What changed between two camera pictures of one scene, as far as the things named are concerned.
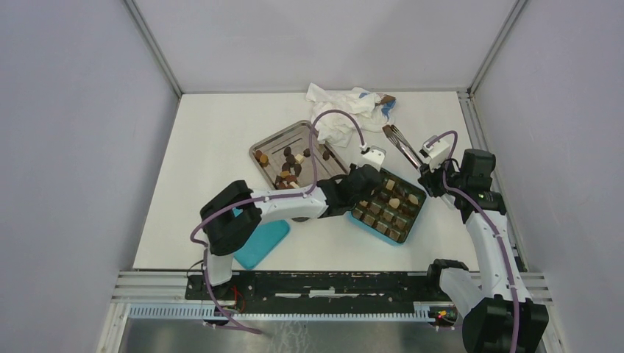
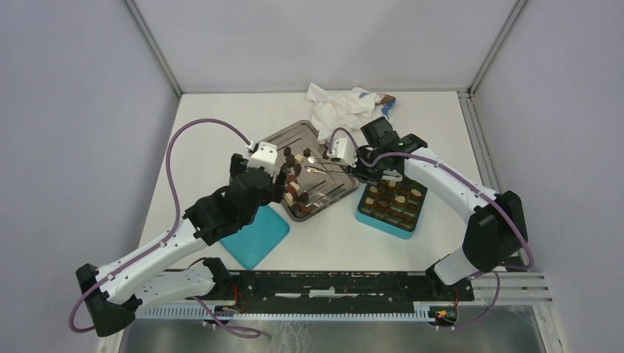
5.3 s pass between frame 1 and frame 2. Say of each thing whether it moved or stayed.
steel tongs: moved
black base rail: stayed
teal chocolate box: stayed
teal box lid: stayed
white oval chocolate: moved
